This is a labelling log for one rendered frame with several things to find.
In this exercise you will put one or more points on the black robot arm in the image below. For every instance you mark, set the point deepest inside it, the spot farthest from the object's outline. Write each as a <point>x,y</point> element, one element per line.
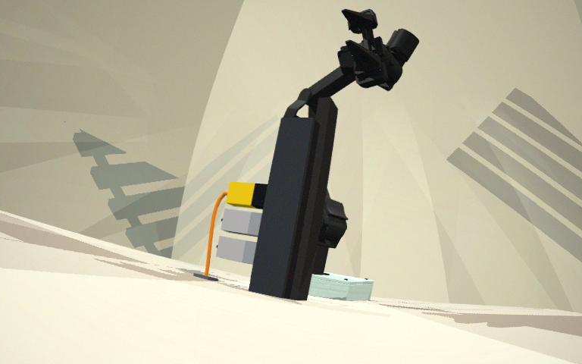
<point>333,223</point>

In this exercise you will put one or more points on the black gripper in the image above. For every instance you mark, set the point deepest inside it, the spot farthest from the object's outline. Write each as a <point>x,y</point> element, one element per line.
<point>372,58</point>

